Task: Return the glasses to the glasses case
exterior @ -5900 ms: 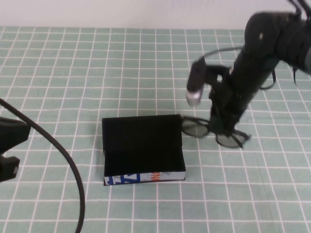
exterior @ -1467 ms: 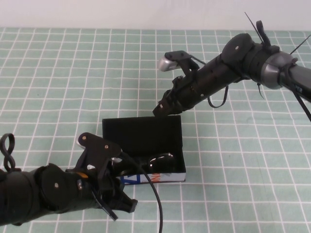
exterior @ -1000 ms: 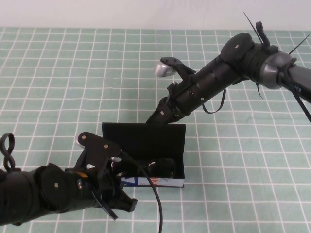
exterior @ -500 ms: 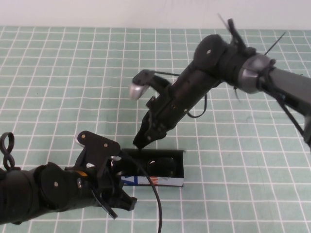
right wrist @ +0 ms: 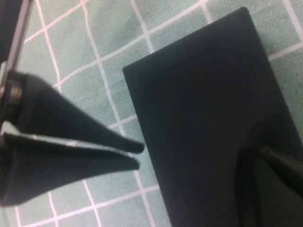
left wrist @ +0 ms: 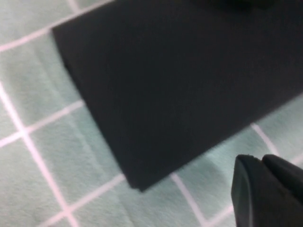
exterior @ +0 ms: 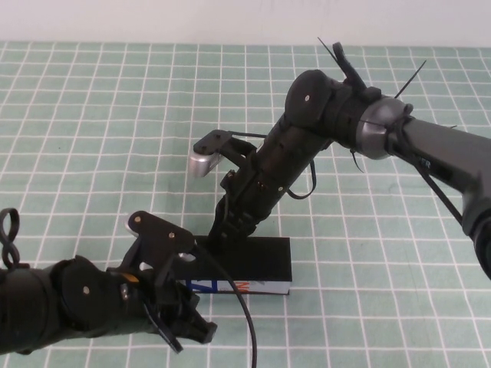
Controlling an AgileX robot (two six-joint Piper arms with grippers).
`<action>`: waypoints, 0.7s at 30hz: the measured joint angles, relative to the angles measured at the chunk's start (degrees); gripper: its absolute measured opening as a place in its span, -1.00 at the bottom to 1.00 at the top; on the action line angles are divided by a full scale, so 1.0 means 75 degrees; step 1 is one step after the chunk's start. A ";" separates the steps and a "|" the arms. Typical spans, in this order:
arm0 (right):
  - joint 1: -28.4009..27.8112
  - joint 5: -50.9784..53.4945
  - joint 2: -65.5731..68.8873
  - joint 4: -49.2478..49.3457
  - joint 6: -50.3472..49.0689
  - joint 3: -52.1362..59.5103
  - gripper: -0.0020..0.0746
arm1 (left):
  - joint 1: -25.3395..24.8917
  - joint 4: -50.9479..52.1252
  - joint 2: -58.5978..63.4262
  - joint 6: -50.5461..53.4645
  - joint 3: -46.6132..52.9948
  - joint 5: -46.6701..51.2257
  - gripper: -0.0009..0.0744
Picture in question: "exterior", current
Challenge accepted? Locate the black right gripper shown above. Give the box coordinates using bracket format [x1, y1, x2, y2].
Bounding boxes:
[208, 163, 293, 245]

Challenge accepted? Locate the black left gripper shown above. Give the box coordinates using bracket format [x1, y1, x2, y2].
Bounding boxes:
[107, 266, 219, 353]

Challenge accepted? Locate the black glasses case printed side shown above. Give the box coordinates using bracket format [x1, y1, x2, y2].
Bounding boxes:
[178, 235, 295, 297]

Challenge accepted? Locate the black zip tie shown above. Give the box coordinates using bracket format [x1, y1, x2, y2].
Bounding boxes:
[316, 36, 347, 74]
[396, 59, 429, 100]
[349, 148, 366, 174]

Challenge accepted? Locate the green checked tablecloth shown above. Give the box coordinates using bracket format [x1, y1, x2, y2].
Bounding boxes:
[0, 40, 491, 368]

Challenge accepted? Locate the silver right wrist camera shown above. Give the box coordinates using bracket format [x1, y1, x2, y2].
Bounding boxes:
[187, 147, 226, 179]

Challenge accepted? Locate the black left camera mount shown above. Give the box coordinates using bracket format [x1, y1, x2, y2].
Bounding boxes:
[128, 210, 197, 293]

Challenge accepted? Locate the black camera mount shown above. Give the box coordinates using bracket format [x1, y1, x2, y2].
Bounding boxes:
[128, 210, 197, 293]
[193, 129, 262, 170]

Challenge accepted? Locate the black left camera cable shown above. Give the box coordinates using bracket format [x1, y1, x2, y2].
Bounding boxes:
[190, 243, 259, 368]

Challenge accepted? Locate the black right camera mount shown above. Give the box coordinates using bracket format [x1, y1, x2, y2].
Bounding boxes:
[193, 129, 262, 170]

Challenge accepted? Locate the black looped cable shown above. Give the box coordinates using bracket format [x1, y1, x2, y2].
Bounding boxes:
[0, 208, 21, 269]

